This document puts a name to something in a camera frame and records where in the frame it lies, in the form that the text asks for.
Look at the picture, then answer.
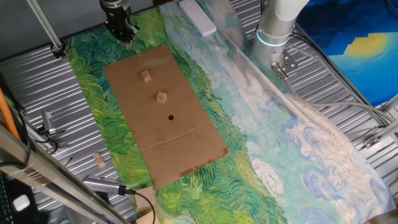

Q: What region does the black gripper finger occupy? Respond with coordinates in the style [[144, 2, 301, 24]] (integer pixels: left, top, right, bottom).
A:
[[129, 26, 140, 43], [119, 36, 132, 50]]

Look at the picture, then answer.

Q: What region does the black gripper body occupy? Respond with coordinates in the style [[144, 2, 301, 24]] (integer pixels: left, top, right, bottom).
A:
[[102, 4, 140, 41]]

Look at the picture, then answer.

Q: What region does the white power strip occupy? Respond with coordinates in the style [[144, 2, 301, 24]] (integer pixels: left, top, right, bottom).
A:
[[178, 0, 218, 37]]

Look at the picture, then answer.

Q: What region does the brown cardboard sheet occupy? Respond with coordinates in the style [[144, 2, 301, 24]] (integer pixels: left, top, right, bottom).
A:
[[102, 43, 229, 190]]

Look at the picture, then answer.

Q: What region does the orange pole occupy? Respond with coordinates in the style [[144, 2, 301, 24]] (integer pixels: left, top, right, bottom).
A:
[[0, 88, 21, 141]]

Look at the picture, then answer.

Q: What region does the small cardboard box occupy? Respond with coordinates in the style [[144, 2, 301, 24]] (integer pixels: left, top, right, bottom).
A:
[[136, 211, 161, 224], [135, 186, 158, 212]]

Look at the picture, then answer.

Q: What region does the painted landscape cloth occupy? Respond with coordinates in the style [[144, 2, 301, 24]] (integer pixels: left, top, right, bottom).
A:
[[63, 0, 397, 224]]

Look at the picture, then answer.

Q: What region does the white rounded case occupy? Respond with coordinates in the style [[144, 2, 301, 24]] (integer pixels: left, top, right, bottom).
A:
[[12, 194, 31, 212]]

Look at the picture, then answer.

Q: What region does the black keyboard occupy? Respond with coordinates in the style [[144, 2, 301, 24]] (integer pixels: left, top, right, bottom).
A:
[[0, 174, 15, 224]]

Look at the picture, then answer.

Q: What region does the blue and yellow cloth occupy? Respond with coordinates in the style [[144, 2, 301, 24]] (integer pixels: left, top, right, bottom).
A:
[[297, 0, 398, 106]]

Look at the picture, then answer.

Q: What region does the aluminium frame pole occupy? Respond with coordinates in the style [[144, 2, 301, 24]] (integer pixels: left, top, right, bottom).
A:
[[26, 0, 68, 60]]

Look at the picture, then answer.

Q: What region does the small camera on bracket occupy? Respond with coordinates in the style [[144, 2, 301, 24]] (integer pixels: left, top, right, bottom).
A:
[[37, 110, 68, 149]]

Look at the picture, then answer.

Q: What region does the silver ribbed camera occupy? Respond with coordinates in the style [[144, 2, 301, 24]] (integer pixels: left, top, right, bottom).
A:
[[82, 174, 136, 196]]

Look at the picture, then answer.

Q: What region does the aluminium frame bar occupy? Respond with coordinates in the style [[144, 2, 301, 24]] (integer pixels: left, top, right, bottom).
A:
[[0, 124, 130, 224]]

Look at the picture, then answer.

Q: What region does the black camera cable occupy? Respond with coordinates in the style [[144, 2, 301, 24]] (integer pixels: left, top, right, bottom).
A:
[[124, 186, 156, 224]]

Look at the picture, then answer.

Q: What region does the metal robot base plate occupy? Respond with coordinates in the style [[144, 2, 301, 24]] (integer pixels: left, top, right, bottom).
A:
[[270, 49, 299, 82]]

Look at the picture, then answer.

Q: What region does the black base cable bundle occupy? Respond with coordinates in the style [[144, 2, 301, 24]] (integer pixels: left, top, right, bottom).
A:
[[289, 29, 389, 127]]

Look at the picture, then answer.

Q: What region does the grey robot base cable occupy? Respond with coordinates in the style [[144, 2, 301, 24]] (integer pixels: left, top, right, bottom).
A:
[[272, 62, 398, 125]]

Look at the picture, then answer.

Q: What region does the aluminium profile with bracket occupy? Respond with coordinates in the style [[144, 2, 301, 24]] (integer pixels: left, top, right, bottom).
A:
[[363, 93, 398, 149]]

